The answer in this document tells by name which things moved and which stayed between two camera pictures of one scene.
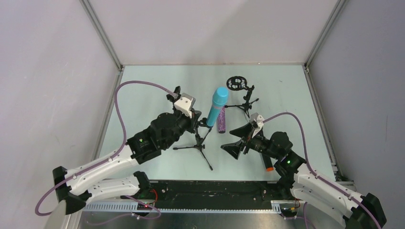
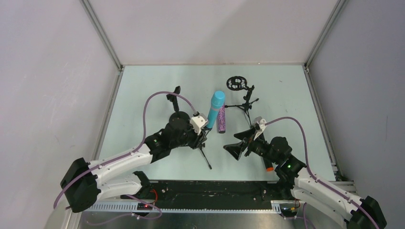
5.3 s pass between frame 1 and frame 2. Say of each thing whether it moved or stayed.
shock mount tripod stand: stayed
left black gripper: moved
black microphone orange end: stayed
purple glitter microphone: stayed
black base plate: stayed
